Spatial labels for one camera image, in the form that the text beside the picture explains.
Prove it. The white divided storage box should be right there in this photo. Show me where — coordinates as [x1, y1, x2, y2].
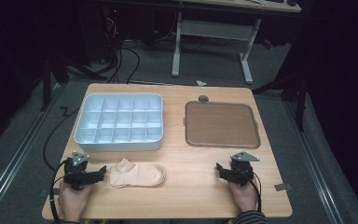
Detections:
[73, 92, 164, 154]

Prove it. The person's right hand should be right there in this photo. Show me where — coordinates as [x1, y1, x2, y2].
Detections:
[227, 178, 259, 215]

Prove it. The black metal stand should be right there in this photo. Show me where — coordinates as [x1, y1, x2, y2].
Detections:
[39, 50, 110, 113]
[251, 59, 310, 133]

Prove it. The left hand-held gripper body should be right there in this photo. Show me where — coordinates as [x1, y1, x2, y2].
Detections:
[62, 151, 100, 191]

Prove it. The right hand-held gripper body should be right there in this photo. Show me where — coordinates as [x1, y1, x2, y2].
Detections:
[225, 151, 261, 189]

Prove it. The bundle of black cables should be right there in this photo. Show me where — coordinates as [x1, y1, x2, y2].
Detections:
[103, 17, 142, 85]

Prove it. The brown square tray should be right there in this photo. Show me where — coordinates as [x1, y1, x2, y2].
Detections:
[184, 100, 262, 150]

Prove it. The grey tape piece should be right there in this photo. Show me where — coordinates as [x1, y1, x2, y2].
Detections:
[39, 187, 61, 198]
[273, 182, 294, 192]

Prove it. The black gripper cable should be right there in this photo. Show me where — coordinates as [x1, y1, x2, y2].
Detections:
[48, 158, 73, 224]
[243, 169, 263, 214]

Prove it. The black floor cable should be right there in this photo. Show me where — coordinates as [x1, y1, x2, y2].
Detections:
[42, 105, 82, 174]

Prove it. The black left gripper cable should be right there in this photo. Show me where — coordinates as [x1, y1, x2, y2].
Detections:
[48, 158, 73, 224]

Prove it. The metal floor rail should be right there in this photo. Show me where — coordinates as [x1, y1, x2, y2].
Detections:
[0, 83, 67, 217]
[284, 101, 345, 224]

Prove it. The white-legged wooden desk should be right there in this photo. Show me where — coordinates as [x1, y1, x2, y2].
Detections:
[170, 0, 303, 85]

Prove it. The person's left hand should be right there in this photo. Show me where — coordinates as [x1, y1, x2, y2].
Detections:
[58, 181, 95, 223]

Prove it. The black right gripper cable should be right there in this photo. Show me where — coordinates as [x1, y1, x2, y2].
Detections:
[243, 169, 263, 214]

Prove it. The peach ankle sock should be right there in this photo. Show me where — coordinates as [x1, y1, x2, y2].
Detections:
[108, 157, 167, 189]

